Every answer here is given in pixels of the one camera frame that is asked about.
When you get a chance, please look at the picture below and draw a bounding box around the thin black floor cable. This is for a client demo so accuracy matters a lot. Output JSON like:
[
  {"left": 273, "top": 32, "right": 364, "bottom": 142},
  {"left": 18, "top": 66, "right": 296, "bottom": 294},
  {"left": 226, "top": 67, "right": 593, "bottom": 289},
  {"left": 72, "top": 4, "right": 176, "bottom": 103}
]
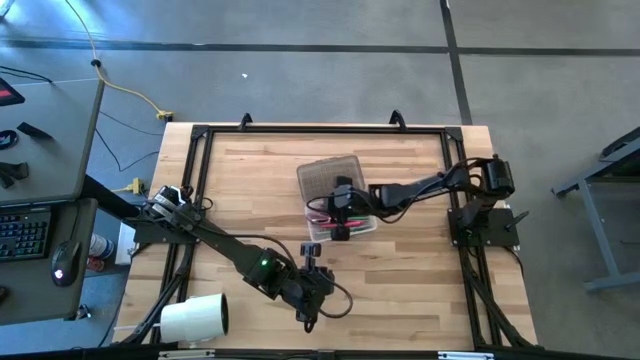
[{"left": 93, "top": 109, "right": 162, "bottom": 174}]

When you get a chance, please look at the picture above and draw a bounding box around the white cylinder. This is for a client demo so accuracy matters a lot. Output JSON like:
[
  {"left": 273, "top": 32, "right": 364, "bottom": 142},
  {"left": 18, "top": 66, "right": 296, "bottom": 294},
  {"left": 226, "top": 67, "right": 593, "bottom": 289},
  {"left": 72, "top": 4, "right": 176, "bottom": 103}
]
[{"left": 159, "top": 293, "right": 230, "bottom": 345}]

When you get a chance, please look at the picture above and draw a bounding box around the silver bracket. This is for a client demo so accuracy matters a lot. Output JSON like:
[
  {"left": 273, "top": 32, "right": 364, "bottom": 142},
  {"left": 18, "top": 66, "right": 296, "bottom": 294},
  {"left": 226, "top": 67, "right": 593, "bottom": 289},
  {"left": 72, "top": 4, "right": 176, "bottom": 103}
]
[
  {"left": 158, "top": 349, "right": 217, "bottom": 360},
  {"left": 437, "top": 350, "right": 496, "bottom": 360}
]

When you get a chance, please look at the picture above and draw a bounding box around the grey desk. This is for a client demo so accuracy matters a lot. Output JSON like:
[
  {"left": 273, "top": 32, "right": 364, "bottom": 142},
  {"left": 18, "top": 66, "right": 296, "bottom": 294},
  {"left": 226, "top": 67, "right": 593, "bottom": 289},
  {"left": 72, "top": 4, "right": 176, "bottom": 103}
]
[{"left": 0, "top": 77, "right": 107, "bottom": 206}]

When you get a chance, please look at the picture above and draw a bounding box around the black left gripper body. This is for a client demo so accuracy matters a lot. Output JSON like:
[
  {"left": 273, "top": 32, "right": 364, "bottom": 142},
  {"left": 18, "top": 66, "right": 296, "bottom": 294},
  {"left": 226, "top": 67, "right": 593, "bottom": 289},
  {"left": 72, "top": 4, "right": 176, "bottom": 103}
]
[{"left": 287, "top": 243, "right": 336, "bottom": 322}]

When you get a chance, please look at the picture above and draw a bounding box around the black monitor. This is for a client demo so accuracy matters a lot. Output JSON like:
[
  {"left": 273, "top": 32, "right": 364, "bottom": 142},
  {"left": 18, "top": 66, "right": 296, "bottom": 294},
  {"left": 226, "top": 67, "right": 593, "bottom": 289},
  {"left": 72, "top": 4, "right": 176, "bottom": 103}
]
[{"left": 0, "top": 77, "right": 26, "bottom": 108}]

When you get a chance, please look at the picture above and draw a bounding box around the white can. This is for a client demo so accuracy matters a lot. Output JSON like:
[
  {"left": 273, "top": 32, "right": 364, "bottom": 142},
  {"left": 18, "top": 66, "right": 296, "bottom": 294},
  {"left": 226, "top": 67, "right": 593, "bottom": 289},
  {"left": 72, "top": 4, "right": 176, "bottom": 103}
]
[{"left": 88, "top": 233, "right": 116, "bottom": 262}]

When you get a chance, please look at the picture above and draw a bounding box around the black computer mouse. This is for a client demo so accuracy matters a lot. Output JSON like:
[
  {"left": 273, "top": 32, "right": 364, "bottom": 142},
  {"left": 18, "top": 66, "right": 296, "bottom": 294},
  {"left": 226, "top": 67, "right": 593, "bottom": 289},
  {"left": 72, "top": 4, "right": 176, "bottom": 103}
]
[{"left": 50, "top": 239, "right": 83, "bottom": 288}]

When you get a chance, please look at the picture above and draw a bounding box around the grey metal bench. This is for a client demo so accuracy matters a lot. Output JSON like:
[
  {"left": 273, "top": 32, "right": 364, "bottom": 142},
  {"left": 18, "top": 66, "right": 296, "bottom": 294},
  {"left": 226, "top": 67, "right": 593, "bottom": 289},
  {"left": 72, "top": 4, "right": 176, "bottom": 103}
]
[{"left": 552, "top": 125, "right": 640, "bottom": 294}]

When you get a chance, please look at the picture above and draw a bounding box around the dark keyboard desk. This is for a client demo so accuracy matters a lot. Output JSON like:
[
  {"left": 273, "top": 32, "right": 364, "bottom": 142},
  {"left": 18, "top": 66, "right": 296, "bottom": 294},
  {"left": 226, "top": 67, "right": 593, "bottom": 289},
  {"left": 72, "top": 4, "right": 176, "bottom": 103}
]
[{"left": 0, "top": 197, "right": 99, "bottom": 326}]

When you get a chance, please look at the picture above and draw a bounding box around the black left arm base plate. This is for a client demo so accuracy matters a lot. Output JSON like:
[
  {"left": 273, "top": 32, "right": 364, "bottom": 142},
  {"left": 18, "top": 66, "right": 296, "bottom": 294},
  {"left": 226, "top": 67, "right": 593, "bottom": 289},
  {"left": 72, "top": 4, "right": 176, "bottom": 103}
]
[{"left": 130, "top": 219, "right": 202, "bottom": 247}]

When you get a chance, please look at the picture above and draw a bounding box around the clear plastic supply box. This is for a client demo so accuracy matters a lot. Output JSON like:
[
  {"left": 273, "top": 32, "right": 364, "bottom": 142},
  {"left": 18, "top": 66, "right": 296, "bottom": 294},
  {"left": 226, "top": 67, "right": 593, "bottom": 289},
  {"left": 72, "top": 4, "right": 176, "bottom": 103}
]
[{"left": 296, "top": 154, "right": 379, "bottom": 244}]

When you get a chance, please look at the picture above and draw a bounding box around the backlit black keyboard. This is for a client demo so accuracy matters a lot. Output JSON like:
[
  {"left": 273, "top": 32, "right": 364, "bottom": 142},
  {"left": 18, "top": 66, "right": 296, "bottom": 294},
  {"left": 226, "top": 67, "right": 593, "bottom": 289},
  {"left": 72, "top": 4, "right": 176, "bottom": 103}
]
[{"left": 0, "top": 209, "right": 54, "bottom": 262}]

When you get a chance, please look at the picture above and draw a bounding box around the black aluminium table frame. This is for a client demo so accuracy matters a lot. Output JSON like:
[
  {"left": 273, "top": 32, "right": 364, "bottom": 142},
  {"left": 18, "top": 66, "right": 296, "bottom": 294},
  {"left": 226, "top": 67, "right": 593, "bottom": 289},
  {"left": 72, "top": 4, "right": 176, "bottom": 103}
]
[{"left": 119, "top": 122, "right": 539, "bottom": 354}]

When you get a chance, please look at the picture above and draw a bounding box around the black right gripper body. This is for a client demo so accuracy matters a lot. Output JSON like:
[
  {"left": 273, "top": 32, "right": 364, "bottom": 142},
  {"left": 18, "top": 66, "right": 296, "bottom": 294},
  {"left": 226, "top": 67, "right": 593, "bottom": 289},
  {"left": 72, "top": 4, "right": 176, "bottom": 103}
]
[{"left": 327, "top": 175, "right": 374, "bottom": 242}]

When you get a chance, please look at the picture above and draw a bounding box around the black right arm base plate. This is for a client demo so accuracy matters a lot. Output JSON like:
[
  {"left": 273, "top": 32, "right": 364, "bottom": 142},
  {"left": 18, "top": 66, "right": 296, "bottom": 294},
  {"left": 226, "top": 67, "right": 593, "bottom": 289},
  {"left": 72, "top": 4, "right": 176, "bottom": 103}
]
[{"left": 447, "top": 207, "right": 522, "bottom": 250}]

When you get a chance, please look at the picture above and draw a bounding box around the black strap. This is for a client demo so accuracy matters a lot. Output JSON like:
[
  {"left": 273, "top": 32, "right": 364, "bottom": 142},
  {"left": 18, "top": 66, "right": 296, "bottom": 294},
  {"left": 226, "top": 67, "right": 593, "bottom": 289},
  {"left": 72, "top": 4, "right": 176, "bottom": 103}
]
[{"left": 0, "top": 161, "right": 30, "bottom": 191}]

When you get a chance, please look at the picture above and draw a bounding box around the white power box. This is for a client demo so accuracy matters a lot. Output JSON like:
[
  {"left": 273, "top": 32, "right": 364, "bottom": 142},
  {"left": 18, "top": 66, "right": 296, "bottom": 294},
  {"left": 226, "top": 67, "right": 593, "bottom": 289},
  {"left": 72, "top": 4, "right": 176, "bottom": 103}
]
[{"left": 114, "top": 221, "right": 139, "bottom": 267}]

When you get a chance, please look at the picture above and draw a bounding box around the yellow cable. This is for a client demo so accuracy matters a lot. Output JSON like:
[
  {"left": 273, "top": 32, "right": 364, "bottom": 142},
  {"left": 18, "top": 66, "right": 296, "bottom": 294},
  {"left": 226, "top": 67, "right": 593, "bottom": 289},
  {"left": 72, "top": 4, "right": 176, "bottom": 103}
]
[{"left": 63, "top": 0, "right": 175, "bottom": 123}]

